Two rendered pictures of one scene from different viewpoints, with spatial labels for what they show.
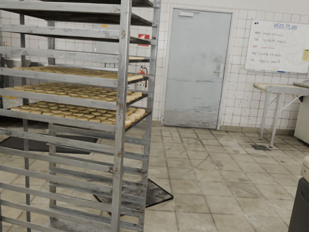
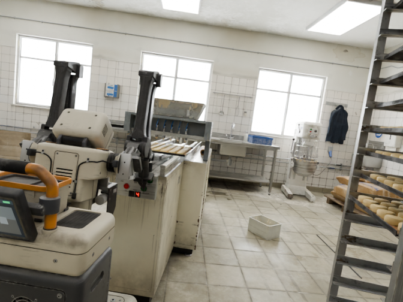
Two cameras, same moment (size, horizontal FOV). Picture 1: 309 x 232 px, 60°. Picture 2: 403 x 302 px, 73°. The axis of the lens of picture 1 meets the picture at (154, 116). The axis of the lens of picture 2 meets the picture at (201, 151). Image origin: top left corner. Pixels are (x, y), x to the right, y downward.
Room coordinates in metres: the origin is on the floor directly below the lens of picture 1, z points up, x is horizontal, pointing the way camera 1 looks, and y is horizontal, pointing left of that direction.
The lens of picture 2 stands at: (2.09, -0.52, 1.18)
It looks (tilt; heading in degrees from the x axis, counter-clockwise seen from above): 6 degrees down; 179
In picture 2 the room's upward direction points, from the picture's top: 7 degrees clockwise
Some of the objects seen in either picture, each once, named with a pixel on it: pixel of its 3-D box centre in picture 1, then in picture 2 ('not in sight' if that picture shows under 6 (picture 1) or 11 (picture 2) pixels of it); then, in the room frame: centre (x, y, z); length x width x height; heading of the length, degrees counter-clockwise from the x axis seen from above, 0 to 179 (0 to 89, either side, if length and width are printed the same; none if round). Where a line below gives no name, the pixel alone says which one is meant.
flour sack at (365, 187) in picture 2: not in sight; (382, 190); (-1.93, 2.36, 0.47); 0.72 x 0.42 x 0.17; 98
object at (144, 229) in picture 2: not in sight; (147, 217); (0.18, -0.80, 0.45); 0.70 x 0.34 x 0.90; 175
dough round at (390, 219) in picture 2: (138, 113); (394, 220); (1.32, 0.08, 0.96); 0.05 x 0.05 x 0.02
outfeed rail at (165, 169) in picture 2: not in sight; (185, 152); (-0.42, -0.61, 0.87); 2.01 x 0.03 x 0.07; 175
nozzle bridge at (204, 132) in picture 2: not in sight; (169, 136); (-0.32, -0.76, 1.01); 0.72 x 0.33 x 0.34; 85
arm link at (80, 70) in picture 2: not in sight; (69, 104); (0.61, -1.22, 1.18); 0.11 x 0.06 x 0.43; 85
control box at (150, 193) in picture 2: not in sight; (136, 184); (0.54, -0.83, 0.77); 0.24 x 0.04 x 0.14; 85
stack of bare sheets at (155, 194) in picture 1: (133, 195); not in sight; (2.18, 0.13, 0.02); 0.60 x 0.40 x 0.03; 127
